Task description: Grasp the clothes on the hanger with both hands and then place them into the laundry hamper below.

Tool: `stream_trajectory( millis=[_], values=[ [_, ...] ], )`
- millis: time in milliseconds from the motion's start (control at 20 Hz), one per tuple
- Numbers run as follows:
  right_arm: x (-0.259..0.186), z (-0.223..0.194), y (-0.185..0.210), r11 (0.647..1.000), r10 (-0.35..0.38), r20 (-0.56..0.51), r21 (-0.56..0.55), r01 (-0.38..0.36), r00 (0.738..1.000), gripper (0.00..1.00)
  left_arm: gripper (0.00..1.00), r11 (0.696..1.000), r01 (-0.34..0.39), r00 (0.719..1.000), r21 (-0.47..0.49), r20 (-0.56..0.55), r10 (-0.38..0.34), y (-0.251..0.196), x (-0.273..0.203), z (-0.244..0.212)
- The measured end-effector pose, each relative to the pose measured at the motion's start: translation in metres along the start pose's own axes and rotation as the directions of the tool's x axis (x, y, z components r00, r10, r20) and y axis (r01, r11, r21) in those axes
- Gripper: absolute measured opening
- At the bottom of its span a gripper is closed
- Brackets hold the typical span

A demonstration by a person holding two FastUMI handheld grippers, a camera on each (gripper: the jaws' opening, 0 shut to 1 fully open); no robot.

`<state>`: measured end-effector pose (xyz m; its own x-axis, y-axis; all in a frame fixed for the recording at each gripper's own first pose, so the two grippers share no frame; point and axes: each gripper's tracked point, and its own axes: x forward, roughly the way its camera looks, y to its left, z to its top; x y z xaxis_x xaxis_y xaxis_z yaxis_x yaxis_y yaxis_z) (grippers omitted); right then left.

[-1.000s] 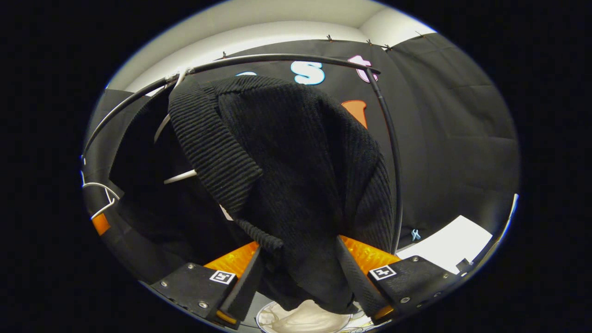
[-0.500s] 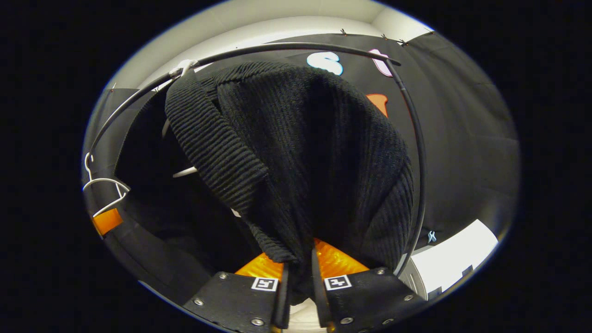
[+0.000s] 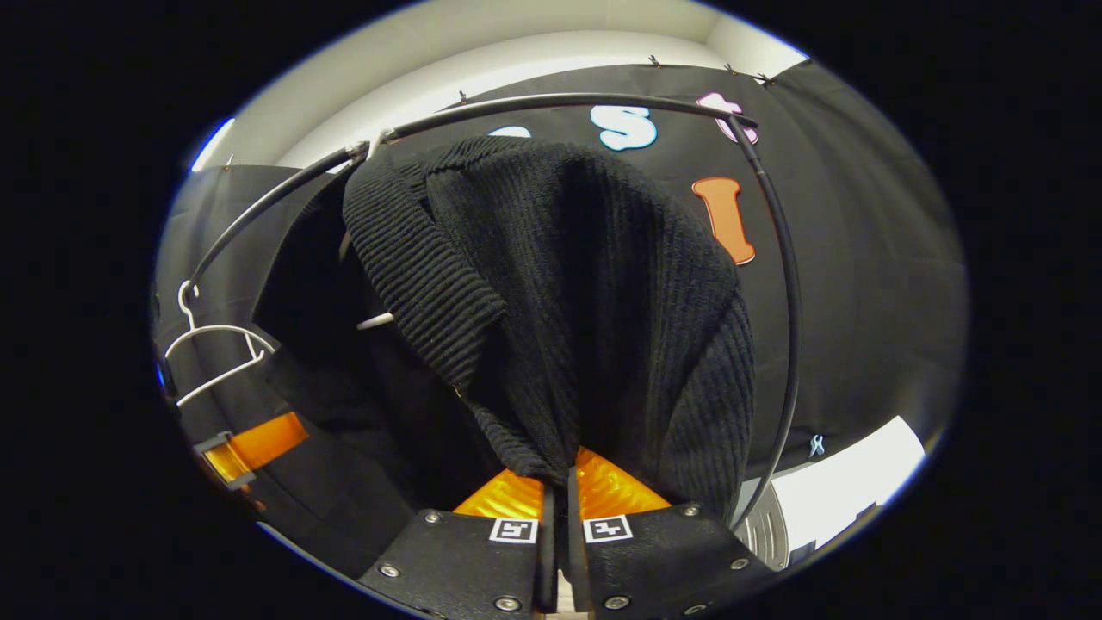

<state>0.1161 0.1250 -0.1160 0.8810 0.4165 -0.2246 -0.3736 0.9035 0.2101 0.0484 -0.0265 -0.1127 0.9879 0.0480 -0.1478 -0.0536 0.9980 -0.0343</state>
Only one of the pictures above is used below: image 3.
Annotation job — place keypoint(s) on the black knit garment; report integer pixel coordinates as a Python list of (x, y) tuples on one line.
[(585, 284)]

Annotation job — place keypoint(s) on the small blue clip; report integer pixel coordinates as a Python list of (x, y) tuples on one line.
[(816, 445)]

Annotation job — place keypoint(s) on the black backdrop cloth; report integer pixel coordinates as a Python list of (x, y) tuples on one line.
[(861, 301)]

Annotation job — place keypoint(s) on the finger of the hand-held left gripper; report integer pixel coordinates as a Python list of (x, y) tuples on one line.
[(267, 439)]

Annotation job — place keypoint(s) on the ribbed metal case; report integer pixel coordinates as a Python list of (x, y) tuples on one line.
[(766, 534)]

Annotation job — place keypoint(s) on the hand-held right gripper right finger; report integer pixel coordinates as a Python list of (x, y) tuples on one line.
[(575, 551)]

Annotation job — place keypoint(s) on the white empty hanger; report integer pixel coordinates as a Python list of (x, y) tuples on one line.
[(215, 328)]

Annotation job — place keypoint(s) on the black metal clothes rack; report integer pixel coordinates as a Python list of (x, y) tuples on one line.
[(568, 100)]

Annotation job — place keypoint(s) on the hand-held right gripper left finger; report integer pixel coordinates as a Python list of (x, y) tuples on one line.
[(547, 551)]

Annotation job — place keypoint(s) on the white hanger under garment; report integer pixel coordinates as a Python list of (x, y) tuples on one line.
[(376, 321)]

